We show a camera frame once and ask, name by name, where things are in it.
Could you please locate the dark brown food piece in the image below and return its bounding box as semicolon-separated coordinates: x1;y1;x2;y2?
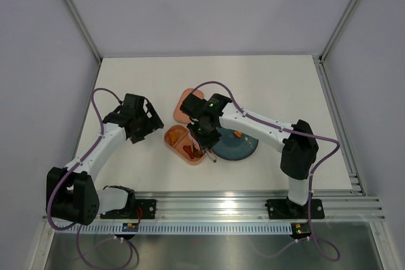
193;148;204;158

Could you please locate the pink lunch box base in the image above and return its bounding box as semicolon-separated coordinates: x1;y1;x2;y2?
164;125;205;166

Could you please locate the orange fried food piece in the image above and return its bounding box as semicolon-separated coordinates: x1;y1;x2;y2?
167;130;179;147

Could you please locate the red sausage food piece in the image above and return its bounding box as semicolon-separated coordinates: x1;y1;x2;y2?
234;131;242;138

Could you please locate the red shrimp food piece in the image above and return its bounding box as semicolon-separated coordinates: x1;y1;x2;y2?
183;145;196;159

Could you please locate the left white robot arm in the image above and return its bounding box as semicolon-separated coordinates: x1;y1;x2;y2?
46;94;164;231

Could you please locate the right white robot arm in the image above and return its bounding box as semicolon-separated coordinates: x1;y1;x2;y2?
180;93;319;218

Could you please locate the pink lunch box lid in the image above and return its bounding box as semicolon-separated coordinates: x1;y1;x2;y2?
173;88;205;125

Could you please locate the blue ceramic plate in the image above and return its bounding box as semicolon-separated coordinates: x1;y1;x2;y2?
212;128;259;161

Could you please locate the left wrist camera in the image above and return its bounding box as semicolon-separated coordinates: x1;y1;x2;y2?
122;93;147;111

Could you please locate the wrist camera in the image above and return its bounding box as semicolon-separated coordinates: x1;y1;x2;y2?
180;93;207;120
122;93;147;111

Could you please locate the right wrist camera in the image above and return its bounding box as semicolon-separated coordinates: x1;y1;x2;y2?
180;93;207;120

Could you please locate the white slotted cable duct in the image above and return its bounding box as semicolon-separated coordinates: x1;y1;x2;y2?
66;221;292;235

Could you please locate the left black base bracket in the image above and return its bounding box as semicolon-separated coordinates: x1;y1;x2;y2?
100;199;157;220

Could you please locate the black base bracket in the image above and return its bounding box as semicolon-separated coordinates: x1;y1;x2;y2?
265;199;325;219
100;199;157;220

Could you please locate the right black base bracket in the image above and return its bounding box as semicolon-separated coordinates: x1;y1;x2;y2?
265;199;325;219

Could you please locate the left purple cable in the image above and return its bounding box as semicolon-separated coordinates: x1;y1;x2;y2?
46;88;140;267

